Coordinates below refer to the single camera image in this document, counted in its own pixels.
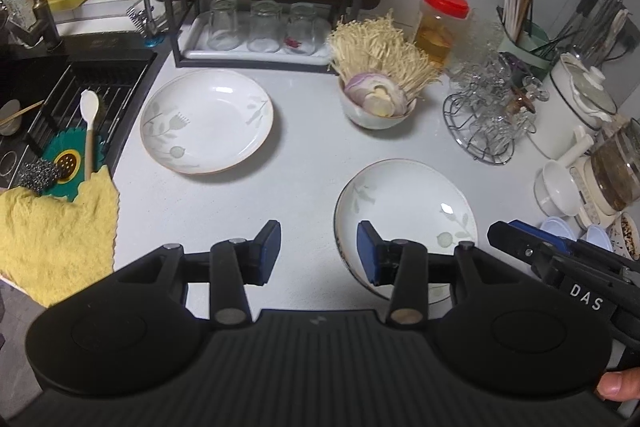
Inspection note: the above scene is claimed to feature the enoki mushroom bunch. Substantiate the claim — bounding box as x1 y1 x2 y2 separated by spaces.
326 9 443 100

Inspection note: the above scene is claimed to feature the wooden stick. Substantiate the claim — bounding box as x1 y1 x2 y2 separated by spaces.
0 100 46 126

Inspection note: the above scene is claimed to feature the white electric pot with lid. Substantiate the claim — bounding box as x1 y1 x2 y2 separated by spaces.
529 52 621 178

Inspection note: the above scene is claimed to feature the green chopstick holder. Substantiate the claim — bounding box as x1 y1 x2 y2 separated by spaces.
496 6 557 75

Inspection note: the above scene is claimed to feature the amber glass cup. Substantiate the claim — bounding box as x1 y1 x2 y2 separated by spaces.
505 89 539 116

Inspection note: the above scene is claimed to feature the speckled residue bowl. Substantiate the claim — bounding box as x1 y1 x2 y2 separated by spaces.
610 212 640 261

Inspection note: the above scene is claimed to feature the wire cup rack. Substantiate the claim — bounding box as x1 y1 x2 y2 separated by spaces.
442 92 536 166

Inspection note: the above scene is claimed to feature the grey metal spoon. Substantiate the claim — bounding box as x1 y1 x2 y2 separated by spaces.
0 99 22 136

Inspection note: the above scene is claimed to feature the small pale blue dish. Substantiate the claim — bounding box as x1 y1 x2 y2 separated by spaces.
540 216 577 244
585 224 614 253

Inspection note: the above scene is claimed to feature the sliced purple onion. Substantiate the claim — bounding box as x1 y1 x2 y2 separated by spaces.
345 72 408 116

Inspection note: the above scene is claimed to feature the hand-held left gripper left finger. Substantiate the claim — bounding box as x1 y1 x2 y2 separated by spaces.
112 219 282 326

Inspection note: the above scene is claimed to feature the row of hanging utensils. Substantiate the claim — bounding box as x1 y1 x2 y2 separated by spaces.
555 0 632 64

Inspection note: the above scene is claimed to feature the clear drinking glass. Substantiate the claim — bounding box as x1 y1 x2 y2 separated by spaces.
206 0 241 50
248 0 284 53
286 2 319 54

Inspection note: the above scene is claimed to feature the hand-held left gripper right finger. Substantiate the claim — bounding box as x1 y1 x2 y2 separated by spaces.
356 221 521 327

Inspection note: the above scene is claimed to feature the purple glass lid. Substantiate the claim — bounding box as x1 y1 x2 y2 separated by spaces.
500 52 539 80

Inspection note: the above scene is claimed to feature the red-lid plastic jar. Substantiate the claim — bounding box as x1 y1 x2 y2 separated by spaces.
412 0 471 68

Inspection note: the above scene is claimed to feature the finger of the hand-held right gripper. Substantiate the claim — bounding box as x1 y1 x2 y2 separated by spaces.
509 219 632 275
487 221 553 280

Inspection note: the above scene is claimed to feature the white leaf-print plate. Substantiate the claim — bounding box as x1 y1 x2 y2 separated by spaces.
334 158 478 303
140 68 275 174

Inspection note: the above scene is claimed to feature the white drip tray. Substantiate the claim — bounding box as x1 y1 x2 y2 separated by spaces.
181 9 334 66

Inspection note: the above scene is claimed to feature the black sink drain rack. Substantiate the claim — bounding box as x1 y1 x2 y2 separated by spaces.
22 62 151 158

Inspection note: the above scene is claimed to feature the steel wool scrubber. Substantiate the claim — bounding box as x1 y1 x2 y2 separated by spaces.
17 158 62 196

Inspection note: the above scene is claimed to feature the yellow cloth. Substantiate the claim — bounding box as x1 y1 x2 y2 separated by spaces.
0 167 121 309

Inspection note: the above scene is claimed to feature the small white bowl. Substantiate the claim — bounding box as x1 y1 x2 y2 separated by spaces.
533 159 582 219

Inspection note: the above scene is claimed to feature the glass kettle on white base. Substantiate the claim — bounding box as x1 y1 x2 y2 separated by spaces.
570 117 640 229

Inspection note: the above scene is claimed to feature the green sunflower mat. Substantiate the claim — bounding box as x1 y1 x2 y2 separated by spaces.
40 127 109 200

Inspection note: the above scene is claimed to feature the white spoon with wooden handle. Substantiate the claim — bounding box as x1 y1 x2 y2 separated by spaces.
80 89 102 182

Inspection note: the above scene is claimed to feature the black sink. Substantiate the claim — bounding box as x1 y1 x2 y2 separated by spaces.
0 32 159 198

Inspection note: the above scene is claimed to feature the bundle of chopsticks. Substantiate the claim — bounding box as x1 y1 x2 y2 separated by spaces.
504 0 540 42

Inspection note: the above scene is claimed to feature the person's right hand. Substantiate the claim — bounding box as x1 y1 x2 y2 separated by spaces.
598 368 640 403

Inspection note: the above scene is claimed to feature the white bowl with onion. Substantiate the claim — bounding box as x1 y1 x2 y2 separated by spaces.
339 77 418 130

